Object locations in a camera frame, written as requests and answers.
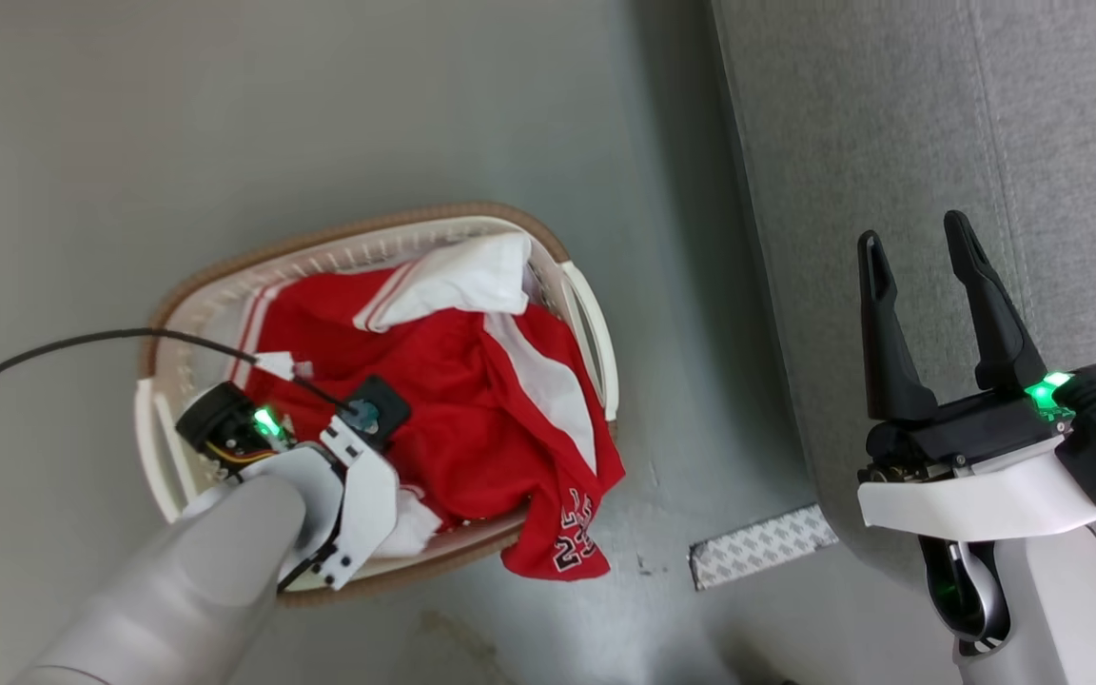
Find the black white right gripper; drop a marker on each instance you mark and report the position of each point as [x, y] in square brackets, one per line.
[976, 495]

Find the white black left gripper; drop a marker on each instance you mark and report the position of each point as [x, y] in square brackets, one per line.
[367, 504]

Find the red and white jersey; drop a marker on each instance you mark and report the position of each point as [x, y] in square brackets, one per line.
[453, 400]

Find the grey fabric sofa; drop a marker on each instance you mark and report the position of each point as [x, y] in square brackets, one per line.
[890, 124]

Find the white plastic laundry basket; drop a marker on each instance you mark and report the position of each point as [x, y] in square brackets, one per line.
[350, 244]

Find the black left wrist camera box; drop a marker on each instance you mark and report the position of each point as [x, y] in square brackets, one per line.
[379, 411]

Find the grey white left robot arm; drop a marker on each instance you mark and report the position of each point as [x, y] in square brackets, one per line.
[177, 590]

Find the grey patterned floor tape strip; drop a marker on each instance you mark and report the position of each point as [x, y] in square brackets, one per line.
[762, 547]

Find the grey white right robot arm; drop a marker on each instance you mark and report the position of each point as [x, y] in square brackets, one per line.
[1043, 609]

